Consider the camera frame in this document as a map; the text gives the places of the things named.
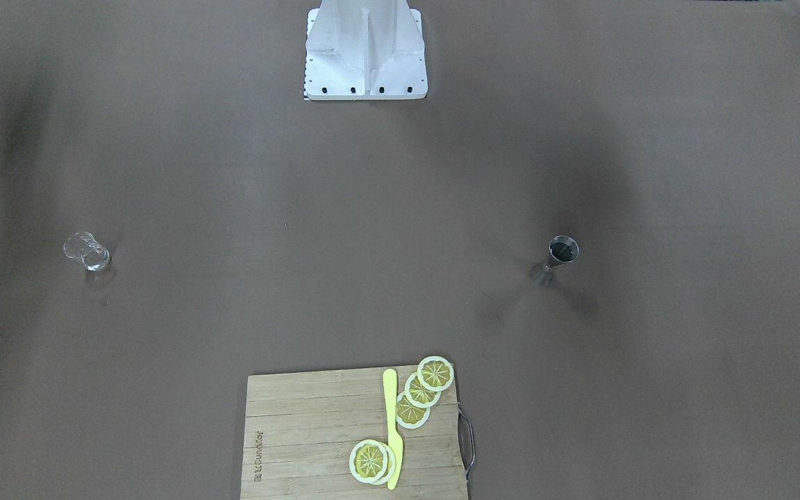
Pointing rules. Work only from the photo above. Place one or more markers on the yellow plastic knife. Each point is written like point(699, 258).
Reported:
point(395, 440)

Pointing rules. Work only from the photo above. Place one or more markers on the lemon slice outer end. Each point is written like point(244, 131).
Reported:
point(435, 373)

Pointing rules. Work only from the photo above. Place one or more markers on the lemon slice middle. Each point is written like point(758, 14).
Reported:
point(418, 395)

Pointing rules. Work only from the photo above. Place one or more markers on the lemon slice inner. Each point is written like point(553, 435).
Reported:
point(409, 416)

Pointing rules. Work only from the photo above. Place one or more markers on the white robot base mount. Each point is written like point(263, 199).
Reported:
point(372, 50)

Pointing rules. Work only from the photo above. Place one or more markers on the lemon slice under pair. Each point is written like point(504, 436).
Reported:
point(392, 464)

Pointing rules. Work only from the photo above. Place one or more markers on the clear glass shaker cup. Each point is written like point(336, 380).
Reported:
point(82, 246)

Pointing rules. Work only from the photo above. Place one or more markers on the lemon slice top pair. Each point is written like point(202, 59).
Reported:
point(370, 462)

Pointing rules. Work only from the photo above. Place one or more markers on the wooden cutting board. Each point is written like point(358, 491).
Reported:
point(300, 429)

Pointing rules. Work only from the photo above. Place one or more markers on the steel jigger measuring cup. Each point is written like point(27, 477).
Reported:
point(562, 250)

